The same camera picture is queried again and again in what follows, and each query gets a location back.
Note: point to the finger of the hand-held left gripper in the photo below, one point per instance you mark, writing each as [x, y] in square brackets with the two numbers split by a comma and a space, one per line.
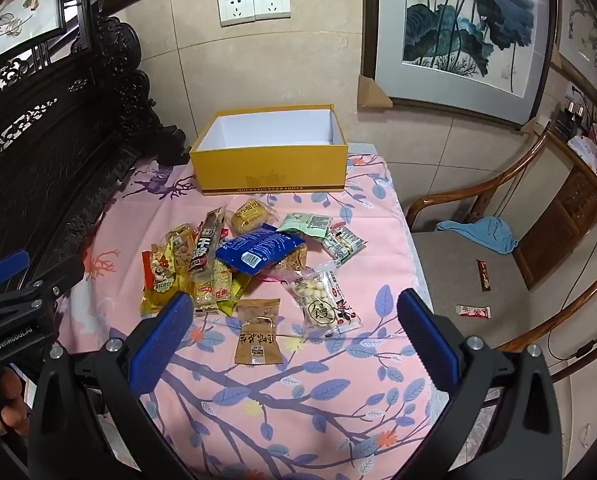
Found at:
[43, 287]
[6, 266]

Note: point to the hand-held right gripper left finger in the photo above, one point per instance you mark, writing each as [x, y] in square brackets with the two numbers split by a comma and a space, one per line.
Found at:
[163, 342]

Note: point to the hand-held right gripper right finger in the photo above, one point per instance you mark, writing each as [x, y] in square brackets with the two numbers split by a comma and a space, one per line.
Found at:
[428, 342]

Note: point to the puffed rice bar packet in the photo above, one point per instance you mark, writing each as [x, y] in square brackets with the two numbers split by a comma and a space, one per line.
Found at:
[213, 282]

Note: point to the clear peanut packet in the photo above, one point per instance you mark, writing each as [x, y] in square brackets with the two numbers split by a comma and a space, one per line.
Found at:
[179, 252]

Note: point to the blue snack packet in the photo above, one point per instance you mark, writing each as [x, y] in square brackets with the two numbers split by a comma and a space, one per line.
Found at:
[258, 252]

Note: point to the yellow cardboard box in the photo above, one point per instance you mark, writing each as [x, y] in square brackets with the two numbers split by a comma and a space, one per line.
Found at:
[268, 172]

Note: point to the person's left hand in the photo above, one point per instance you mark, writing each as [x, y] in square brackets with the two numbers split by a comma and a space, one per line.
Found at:
[16, 405]

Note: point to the yellow snack packet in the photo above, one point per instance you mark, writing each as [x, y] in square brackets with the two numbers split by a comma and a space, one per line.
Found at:
[151, 302]

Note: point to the small red white packet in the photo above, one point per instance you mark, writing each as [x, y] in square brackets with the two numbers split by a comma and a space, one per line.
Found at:
[473, 312]

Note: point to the wooden armchair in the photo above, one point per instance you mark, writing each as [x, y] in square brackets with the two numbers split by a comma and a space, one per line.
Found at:
[458, 280]

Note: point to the red white label packet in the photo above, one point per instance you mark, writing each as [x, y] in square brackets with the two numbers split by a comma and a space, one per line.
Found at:
[158, 272]

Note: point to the gold snack packet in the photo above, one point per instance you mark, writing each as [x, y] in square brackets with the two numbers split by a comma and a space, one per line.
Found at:
[231, 300]

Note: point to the dark brown chocolate bar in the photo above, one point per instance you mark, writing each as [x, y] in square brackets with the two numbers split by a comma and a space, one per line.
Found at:
[484, 275]

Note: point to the brown pastry packet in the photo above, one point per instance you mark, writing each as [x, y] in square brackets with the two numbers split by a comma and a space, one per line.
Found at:
[257, 335]

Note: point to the dark long snack bar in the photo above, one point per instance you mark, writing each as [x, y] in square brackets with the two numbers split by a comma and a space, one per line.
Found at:
[206, 247]

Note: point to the dark carved wooden furniture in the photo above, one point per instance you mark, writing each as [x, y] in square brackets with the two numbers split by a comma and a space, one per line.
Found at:
[53, 160]

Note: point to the clear white nut packet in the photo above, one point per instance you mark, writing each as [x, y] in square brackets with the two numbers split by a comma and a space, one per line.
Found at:
[318, 302]

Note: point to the blue cloth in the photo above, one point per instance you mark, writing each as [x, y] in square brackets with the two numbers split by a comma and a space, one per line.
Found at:
[483, 234]

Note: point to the green striped snack packet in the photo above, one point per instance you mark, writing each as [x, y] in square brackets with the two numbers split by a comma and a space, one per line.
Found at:
[343, 245]

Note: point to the pink printed tablecloth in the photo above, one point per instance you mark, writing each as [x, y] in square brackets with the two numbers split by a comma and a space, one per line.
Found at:
[278, 405]

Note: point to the clear bread packet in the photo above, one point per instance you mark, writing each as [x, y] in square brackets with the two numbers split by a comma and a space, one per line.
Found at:
[251, 216]

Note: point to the green white snack packet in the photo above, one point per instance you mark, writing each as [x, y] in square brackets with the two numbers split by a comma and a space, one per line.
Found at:
[306, 224]

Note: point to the cardboard corner protector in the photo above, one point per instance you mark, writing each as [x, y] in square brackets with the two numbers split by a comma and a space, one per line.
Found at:
[371, 92]

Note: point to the black power adapter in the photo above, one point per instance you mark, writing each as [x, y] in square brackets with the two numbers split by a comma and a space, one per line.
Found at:
[571, 120]

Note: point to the framed lotus painting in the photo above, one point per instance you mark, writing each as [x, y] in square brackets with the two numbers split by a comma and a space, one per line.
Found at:
[458, 25]

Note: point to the framed flower painting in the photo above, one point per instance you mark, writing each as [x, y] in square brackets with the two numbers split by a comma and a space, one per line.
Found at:
[583, 30]

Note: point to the white wall socket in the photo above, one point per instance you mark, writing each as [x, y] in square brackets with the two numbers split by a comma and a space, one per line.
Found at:
[236, 9]
[272, 3]

